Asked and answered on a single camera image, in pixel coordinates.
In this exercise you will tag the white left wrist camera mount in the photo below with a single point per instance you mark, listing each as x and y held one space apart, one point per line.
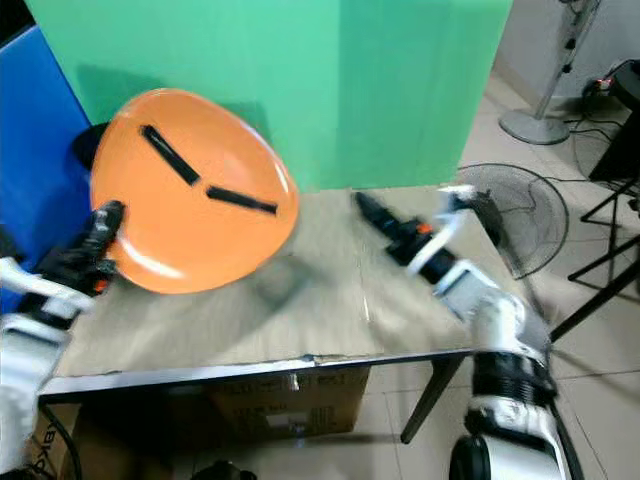
40 285

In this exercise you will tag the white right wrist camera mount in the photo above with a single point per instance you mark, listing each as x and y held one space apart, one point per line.
450 225

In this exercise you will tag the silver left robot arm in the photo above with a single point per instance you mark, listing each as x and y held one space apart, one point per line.
35 390

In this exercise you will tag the printed cardboard box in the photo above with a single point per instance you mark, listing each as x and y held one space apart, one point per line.
290 402

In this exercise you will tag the blue partition panel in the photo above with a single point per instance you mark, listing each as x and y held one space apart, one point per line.
45 160

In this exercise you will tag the orange plastic bowl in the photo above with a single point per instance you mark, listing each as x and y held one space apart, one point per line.
190 255

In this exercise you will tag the black table leg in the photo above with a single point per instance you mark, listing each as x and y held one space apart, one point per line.
432 398

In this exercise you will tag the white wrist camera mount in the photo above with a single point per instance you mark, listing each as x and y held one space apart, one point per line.
40 285
450 225

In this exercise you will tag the black device with red light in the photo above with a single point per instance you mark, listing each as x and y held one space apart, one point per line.
618 130

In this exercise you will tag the green partition panel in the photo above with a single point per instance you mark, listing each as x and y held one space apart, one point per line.
380 90

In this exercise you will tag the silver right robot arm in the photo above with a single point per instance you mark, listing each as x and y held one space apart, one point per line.
510 370

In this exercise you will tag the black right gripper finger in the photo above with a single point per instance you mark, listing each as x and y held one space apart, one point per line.
384 211
374 220

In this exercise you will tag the grey left robot foot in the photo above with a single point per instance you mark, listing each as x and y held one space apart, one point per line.
215 471

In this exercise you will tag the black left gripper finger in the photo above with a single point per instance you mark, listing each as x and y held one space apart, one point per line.
108 222

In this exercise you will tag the beige table cloth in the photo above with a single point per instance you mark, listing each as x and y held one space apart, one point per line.
320 300

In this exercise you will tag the black metal stand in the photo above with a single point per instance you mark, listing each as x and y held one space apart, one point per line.
605 255

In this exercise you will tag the grey standing fan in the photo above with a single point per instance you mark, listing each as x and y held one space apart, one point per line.
535 126

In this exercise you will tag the black round bin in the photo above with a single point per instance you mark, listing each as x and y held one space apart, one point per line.
88 145

